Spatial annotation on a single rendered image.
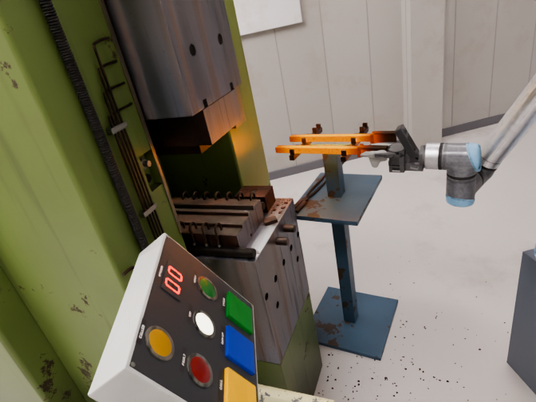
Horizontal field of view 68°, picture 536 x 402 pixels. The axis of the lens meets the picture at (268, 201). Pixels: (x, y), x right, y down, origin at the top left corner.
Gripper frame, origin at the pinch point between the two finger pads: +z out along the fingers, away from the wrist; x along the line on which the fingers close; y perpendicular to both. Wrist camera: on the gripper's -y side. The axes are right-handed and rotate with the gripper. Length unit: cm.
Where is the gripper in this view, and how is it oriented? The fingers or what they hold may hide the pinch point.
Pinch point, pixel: (366, 148)
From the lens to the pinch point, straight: 148.4
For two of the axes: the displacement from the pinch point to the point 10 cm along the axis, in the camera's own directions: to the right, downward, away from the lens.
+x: 4.6, -5.0, 7.4
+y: 1.8, 8.6, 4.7
